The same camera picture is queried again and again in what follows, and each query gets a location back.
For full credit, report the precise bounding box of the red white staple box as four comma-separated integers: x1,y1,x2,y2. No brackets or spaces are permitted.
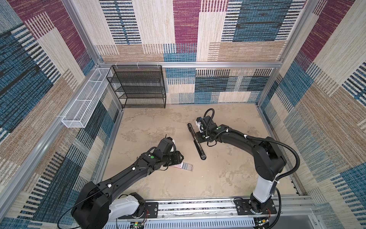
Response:
173,163,184,169

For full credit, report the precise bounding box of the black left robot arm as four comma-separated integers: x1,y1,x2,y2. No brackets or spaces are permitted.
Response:
71,137,184,229

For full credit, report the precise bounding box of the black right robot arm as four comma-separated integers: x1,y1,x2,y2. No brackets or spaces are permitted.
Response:
195,108,300,214

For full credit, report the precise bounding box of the black mesh shelf rack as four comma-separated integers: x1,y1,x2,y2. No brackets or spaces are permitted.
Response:
106,65,166,108

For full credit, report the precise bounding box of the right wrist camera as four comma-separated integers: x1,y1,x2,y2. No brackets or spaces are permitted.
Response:
195,117,205,133

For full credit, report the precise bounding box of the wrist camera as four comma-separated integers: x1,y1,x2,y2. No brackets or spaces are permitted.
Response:
167,137,175,145
195,117,205,133

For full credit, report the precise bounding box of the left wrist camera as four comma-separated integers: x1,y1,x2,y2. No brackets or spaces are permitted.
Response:
167,137,175,145

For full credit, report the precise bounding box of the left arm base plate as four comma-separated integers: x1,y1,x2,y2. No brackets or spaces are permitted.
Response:
120,202,159,219

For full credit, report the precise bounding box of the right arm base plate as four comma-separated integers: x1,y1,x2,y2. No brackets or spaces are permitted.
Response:
233,198,277,215

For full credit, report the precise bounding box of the white wire mesh basket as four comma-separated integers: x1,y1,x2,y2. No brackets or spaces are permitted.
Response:
62,68,110,128

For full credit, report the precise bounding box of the aluminium front rail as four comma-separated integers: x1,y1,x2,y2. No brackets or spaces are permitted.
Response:
102,195,322,229

